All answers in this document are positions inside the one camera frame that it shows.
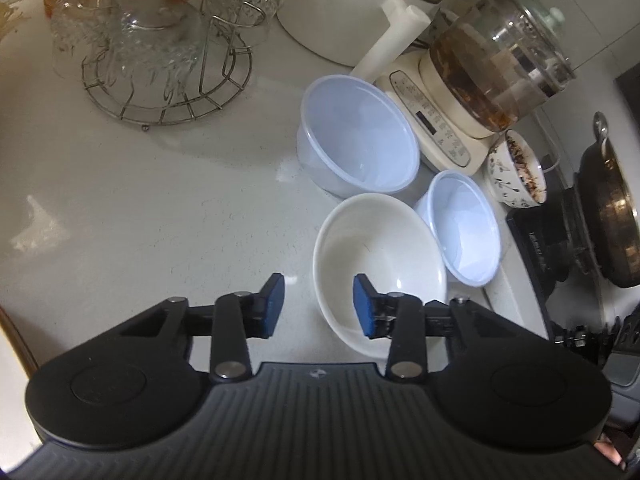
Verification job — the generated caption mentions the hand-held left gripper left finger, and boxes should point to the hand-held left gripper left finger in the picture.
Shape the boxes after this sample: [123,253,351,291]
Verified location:
[120,273,287,382]

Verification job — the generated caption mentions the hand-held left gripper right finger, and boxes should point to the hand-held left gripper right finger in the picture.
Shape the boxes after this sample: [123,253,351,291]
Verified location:
[352,273,522,380]

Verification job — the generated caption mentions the white ceramic bowl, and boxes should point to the white ceramic bowl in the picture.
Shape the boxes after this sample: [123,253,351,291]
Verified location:
[313,193,448,356]

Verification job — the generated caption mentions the translucent blue plastic bowl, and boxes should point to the translucent blue plastic bowl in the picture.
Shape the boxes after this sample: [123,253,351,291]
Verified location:
[296,74,421,200]
[414,169,502,287]

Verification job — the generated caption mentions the black gas stove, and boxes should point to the black gas stove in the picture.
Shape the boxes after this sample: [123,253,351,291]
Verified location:
[505,187,640,426]

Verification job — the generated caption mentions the white kettle heating base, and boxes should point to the white kettle heating base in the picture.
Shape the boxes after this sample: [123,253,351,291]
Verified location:
[374,52,494,177]

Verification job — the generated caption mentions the floral bowl with tea residue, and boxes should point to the floral bowl with tea residue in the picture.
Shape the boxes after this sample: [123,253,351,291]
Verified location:
[487,128,549,209]

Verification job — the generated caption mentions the dark metal wok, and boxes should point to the dark metal wok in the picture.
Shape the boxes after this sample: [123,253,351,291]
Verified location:
[572,112,640,289]

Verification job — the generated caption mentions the glass tea kettle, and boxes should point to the glass tea kettle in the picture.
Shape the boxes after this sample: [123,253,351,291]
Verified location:
[428,0,577,134]

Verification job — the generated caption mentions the white electric cooking pot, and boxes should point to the white electric cooking pot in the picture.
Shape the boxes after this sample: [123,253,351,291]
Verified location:
[276,0,471,81]

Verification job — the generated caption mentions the set of upturned glass cups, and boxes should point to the set of upturned glass cups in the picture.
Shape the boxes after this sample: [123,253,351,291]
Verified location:
[50,0,282,111]

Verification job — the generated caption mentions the round wire cup rack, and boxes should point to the round wire cup rack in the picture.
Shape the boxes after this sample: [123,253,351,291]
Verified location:
[81,0,254,131]

